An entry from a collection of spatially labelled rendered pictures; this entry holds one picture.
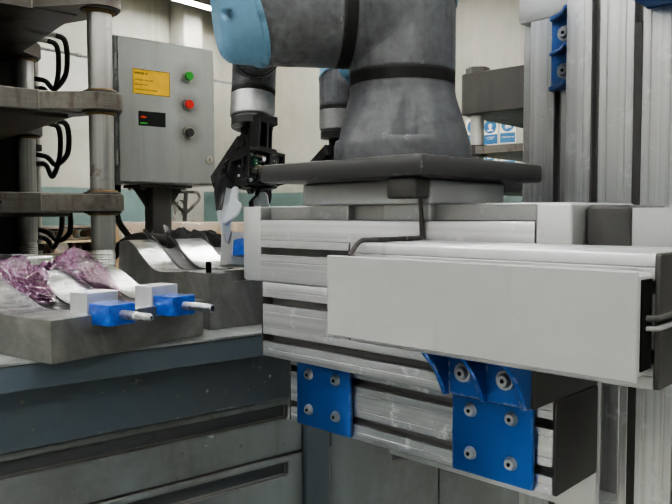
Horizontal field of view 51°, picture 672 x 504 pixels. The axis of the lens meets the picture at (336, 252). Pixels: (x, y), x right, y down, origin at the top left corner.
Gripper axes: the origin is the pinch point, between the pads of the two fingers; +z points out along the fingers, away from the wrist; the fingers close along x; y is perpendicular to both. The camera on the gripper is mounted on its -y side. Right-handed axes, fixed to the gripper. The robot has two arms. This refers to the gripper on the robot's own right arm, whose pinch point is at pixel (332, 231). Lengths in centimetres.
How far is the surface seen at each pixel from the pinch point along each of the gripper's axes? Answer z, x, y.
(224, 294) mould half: 9.5, -33.3, 14.2
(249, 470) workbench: 39, -29, 15
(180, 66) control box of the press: -46, 2, -73
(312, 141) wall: -106, 494, -672
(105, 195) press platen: -9, -26, -58
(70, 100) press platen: -32, -32, -62
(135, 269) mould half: 6.9, -36.0, -15.1
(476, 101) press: -86, 313, -229
